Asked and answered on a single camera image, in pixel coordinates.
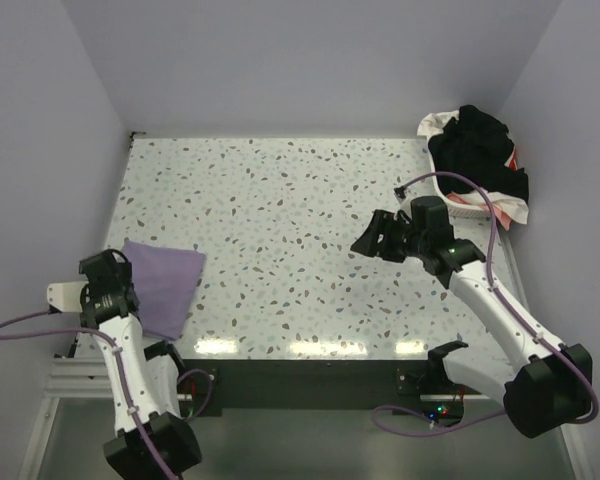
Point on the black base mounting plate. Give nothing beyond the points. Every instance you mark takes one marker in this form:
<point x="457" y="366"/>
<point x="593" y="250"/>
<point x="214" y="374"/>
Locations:
<point x="217" y="385"/>

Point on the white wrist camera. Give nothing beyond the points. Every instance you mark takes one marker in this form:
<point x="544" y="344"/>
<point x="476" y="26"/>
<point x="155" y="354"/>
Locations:
<point x="405" y="206"/>
<point x="65" y="297"/>

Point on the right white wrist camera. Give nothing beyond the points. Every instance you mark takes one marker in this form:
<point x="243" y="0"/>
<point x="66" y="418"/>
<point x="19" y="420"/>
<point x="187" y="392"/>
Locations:
<point x="405" y="206"/>

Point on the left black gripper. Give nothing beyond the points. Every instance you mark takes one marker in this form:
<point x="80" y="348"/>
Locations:
<point x="127" y="273"/>

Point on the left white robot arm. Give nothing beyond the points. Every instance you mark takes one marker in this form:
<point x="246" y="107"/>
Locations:
<point x="151" y="440"/>

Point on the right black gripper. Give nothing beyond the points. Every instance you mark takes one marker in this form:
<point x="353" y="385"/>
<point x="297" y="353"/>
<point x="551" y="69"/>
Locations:
<point x="382" y="223"/>

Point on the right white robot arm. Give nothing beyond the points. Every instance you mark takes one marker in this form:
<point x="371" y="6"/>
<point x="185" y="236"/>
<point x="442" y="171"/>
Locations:
<point x="550" y="383"/>

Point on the purple t shirt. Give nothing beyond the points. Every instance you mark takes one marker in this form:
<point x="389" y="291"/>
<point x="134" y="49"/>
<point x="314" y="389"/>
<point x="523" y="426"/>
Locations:
<point x="165" y="281"/>

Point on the aluminium frame rail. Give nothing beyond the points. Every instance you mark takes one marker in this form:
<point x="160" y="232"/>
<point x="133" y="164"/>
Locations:
<point x="78" y="378"/>

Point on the white laundry basket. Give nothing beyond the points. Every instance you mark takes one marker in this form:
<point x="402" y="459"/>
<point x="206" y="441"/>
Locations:
<point x="461" y="199"/>

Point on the white pink t shirt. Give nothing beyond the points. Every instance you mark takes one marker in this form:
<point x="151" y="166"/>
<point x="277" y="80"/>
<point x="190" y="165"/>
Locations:
<point x="508" y="209"/>

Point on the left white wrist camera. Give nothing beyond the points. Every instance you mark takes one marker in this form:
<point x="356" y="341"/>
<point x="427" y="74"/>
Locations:
<point x="65" y="297"/>

